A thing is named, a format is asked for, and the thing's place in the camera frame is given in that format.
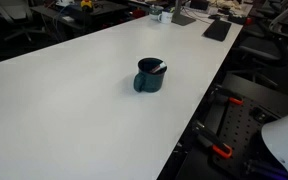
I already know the red and white marker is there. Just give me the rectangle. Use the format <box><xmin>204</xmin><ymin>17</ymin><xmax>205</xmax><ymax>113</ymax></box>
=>
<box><xmin>151</xmin><ymin>61</ymin><xmax>167</xmax><ymax>74</ymax></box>

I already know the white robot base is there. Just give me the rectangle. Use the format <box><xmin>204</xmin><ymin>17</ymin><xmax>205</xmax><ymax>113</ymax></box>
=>
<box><xmin>261</xmin><ymin>108</ymin><xmax>288</xmax><ymax>180</ymax></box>

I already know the dark teal enamel mug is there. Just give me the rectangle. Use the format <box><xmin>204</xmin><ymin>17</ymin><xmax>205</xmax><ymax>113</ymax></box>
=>
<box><xmin>132</xmin><ymin>57</ymin><xmax>168</xmax><ymax>94</ymax></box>

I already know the white coffee mug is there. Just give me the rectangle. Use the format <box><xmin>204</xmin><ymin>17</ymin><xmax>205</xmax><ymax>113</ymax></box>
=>
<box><xmin>157</xmin><ymin>10</ymin><xmax>174</xmax><ymax>25</ymax></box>

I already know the small red object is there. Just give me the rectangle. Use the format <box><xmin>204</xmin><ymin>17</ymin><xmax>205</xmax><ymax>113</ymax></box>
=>
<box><xmin>132</xmin><ymin>8</ymin><xmax>147</xmax><ymax>20</ymax></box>

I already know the grey green cup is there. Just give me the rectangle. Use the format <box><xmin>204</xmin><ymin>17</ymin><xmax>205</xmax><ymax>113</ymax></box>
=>
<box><xmin>148</xmin><ymin>4</ymin><xmax>165</xmax><ymax>21</ymax></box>

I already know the grey monitor stand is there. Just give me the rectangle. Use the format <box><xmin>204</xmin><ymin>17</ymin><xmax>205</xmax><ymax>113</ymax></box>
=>
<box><xmin>170</xmin><ymin>0</ymin><xmax>197</xmax><ymax>27</ymax></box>

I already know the black desk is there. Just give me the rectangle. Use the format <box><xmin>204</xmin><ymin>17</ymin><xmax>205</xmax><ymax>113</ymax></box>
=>
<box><xmin>30</xmin><ymin>0</ymin><xmax>130</xmax><ymax>34</ymax></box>

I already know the black flat pad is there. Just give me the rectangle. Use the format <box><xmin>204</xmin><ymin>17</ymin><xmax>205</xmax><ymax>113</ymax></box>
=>
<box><xmin>202</xmin><ymin>19</ymin><xmax>233</xmax><ymax>43</ymax></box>

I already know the black box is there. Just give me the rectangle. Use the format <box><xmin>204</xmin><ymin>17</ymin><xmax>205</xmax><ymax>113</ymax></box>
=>
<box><xmin>189</xmin><ymin>0</ymin><xmax>210</xmax><ymax>11</ymax></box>

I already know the black computer mouse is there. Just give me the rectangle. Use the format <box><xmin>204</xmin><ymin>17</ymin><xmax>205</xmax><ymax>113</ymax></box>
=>
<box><xmin>207</xmin><ymin>13</ymin><xmax>222</xmax><ymax>21</ymax></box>

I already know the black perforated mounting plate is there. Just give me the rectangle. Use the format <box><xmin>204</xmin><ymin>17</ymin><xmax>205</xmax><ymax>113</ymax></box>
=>
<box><xmin>212</xmin><ymin>96</ymin><xmax>285</xmax><ymax>179</ymax></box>

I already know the yellow black tool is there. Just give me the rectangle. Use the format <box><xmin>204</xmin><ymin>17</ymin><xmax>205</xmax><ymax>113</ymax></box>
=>
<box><xmin>80</xmin><ymin>0</ymin><xmax>94</xmax><ymax>13</ymax></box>

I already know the black robot cart top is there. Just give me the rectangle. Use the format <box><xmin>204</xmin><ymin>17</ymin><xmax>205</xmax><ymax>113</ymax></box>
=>
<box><xmin>175</xmin><ymin>73</ymin><xmax>288</xmax><ymax>180</ymax></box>

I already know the black pouch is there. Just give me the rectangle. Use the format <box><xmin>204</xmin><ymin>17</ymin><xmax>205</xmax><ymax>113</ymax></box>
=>
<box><xmin>227</xmin><ymin>12</ymin><xmax>248</xmax><ymax>25</ymax></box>

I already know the beige crumpled cloth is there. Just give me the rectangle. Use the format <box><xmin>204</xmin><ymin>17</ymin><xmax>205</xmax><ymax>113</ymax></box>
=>
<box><xmin>207</xmin><ymin>0</ymin><xmax>244</xmax><ymax>11</ymax></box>

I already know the white desk device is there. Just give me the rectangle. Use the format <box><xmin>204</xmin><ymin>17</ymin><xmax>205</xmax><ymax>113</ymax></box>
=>
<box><xmin>54</xmin><ymin>0</ymin><xmax>77</xmax><ymax>8</ymax></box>

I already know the grey mesh office chair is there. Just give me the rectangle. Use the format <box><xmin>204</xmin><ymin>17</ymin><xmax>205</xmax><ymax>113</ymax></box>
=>
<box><xmin>231</xmin><ymin>3</ymin><xmax>288</xmax><ymax>86</ymax></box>

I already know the dark office chair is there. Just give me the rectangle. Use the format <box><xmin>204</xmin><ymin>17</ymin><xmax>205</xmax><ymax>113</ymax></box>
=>
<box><xmin>0</xmin><ymin>0</ymin><xmax>48</xmax><ymax>43</ymax></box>

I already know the black clamp orange handle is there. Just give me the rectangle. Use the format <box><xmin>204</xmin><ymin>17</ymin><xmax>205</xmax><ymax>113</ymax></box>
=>
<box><xmin>210</xmin><ymin>84</ymin><xmax>244</xmax><ymax>107</ymax></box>
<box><xmin>192</xmin><ymin>120</ymin><xmax>234</xmax><ymax>160</ymax></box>

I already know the black base cable bundle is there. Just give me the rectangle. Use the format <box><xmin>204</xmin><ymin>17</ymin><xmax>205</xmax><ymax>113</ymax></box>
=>
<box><xmin>243</xmin><ymin>159</ymin><xmax>288</xmax><ymax>180</ymax></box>

